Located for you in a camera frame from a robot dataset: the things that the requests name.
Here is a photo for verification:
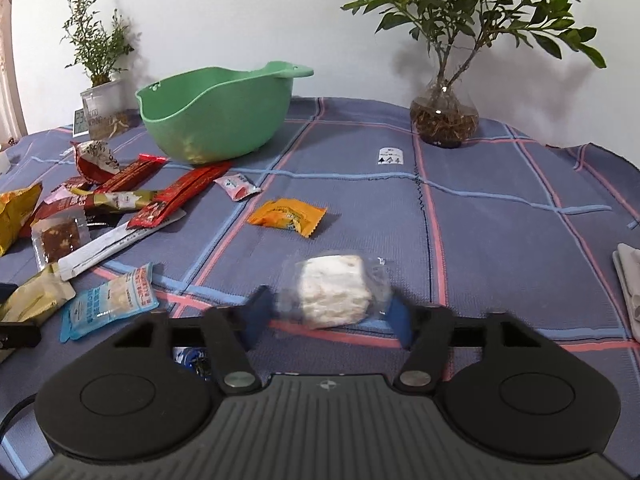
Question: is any dark blue snack packet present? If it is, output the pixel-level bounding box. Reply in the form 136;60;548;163
172;346;212;381

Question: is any red and white snack packet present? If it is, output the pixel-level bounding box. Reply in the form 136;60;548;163
70;139;122;184

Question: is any black cable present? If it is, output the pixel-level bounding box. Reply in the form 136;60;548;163
0;396;38;441

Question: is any white rice cake clear wrapper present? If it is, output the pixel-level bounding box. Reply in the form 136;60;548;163
277;252;393;331

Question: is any long red snack packet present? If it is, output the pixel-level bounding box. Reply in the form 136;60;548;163
92;154;168;195
127;161;233;231

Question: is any long white snack packet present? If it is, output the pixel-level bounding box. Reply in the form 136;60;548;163
57;207;187;281

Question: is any blue plaid tablecloth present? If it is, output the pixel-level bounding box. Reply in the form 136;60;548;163
0;96;640;480

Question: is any pale yellow snack packet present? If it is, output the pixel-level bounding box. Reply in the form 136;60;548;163
0;262;77;323

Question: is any orange snack packet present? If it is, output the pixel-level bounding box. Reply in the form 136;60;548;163
247;198;327;238

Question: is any blue and white snack packet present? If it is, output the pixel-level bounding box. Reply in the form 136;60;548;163
60;261;161;343

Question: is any dark red snack packet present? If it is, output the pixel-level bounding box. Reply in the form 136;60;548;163
32;191;87;223

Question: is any green plastic bowl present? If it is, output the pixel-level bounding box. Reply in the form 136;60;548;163
135;60;315;166

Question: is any yellow snack bag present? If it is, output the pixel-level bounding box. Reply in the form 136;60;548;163
0;181;45;257

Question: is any pink patterned curtain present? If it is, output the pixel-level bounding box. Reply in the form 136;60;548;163
0;0;28;143

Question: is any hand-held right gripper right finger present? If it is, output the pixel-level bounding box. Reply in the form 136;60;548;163
386;297;538;395

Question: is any small plant in white pot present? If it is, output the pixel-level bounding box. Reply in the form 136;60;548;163
60;0;143;141

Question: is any grey folded cloth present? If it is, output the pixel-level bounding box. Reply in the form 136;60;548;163
612;242;640;343

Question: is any small pink snack packet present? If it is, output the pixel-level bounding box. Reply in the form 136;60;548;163
213;172;262;202

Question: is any leafy plant in glass vase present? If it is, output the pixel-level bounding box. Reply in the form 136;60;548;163
342;0;608;150

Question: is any brown cake clear wrapper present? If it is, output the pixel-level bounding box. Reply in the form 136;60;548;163
30;209;91;267

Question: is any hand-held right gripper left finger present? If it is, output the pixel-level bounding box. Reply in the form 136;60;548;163
114;285;275;395

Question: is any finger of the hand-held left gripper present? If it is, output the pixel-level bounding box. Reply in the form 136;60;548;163
0;320;42;350

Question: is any green brown snack bar packet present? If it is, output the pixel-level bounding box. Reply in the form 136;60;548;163
70;187;161;213

